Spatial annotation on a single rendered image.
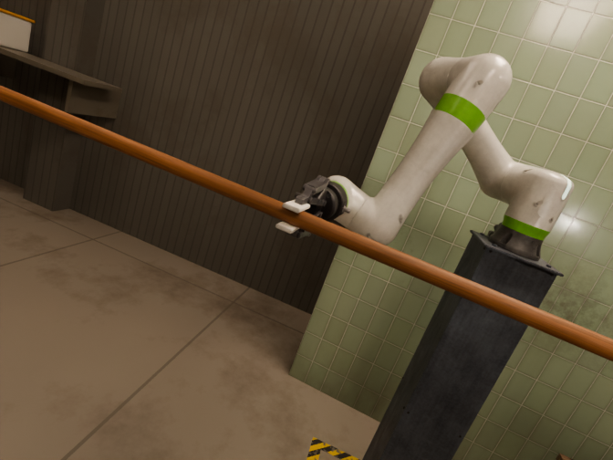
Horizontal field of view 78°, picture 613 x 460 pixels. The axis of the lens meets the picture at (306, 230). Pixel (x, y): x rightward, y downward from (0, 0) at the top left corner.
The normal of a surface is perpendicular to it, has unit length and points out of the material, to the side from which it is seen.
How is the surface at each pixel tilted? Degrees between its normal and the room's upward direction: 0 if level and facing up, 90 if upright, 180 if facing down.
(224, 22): 90
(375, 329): 90
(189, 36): 90
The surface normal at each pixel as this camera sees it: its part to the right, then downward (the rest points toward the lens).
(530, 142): -0.29, 0.17
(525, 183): -0.89, -0.23
